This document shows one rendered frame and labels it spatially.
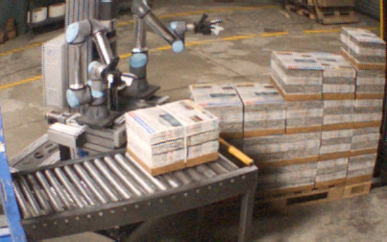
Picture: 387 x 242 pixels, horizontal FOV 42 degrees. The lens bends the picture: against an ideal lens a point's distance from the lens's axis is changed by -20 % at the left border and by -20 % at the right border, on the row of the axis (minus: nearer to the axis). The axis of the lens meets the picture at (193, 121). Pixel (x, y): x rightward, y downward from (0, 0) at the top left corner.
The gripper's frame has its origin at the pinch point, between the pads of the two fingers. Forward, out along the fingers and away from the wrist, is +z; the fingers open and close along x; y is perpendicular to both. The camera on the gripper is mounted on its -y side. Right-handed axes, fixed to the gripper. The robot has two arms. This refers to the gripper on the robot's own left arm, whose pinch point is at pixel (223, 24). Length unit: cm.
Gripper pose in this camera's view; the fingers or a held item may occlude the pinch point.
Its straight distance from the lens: 398.4
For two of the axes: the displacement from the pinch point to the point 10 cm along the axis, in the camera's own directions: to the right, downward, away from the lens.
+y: 0.0, 8.5, 5.2
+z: 10.0, 0.0, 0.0
